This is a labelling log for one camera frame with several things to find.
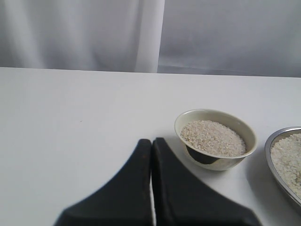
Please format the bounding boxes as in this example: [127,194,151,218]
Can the steel round tray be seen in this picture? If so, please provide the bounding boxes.
[264,127,301,214]

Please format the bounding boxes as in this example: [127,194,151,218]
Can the white backdrop cloth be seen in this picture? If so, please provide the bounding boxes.
[0,0,301,77]

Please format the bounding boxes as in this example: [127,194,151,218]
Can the white uncooked rice grains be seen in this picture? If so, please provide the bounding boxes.
[181,120,246,157]

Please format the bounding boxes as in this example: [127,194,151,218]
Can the rice in steel tray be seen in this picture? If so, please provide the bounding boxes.
[271,134,301,197]

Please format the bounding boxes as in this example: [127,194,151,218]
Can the small cream bowl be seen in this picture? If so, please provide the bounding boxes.
[174,109,258,171]

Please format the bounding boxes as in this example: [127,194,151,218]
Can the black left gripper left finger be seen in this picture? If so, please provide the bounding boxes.
[55,139,153,226]

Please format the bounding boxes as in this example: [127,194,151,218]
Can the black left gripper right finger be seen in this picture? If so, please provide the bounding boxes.
[151,137,260,226]

